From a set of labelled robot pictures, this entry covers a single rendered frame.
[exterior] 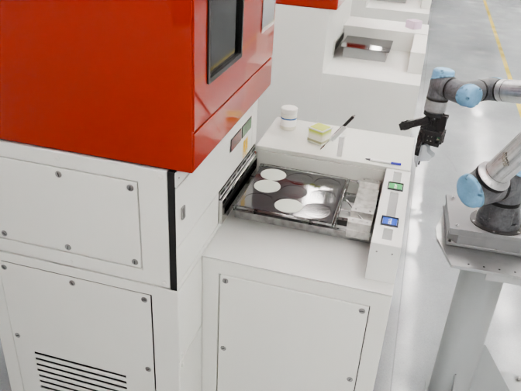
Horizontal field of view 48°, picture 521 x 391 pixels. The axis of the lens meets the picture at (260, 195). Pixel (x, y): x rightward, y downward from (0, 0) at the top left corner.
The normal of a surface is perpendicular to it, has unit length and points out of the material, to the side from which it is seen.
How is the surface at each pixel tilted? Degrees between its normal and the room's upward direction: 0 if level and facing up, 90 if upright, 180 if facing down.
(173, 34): 90
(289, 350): 90
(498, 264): 0
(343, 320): 90
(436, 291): 0
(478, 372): 90
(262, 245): 0
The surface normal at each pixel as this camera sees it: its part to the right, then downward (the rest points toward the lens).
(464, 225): 0.04, -0.89
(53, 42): -0.27, 0.45
